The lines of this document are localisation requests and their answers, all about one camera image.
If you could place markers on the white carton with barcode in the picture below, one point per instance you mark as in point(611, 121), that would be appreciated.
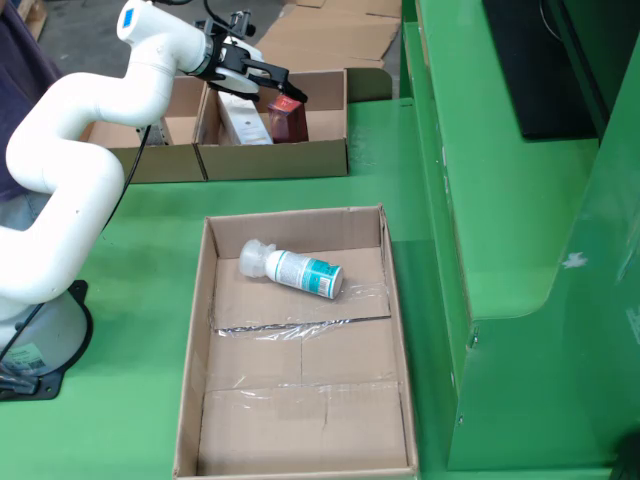
point(156, 134)

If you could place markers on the white bottle teal label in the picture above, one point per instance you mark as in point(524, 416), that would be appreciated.
point(300, 272)

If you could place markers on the large shallow cardboard tray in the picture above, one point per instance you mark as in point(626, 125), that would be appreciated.
point(300, 435)

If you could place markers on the cardboard box with olive flap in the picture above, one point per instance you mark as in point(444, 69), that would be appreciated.
point(275, 162)

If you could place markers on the green metal shelf unit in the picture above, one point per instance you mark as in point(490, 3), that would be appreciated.
point(525, 300)

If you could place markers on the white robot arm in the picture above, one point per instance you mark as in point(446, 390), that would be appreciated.
point(65, 225)

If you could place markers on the red holographic product box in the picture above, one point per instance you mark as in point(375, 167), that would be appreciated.
point(290, 122)

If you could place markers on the tall white carton grey text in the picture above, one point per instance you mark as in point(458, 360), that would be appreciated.
point(245, 122)

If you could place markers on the wooden pallet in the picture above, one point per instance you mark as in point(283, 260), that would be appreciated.
point(36, 15)

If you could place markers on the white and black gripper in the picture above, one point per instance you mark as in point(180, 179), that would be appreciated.
point(230, 75)

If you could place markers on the open brown cardboard box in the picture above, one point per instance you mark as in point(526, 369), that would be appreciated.
point(165, 162)

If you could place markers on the flattened brown cardboard sheet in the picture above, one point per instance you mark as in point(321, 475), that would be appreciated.
point(360, 7)
point(320, 45)

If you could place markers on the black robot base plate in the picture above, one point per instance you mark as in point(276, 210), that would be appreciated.
point(60, 385)

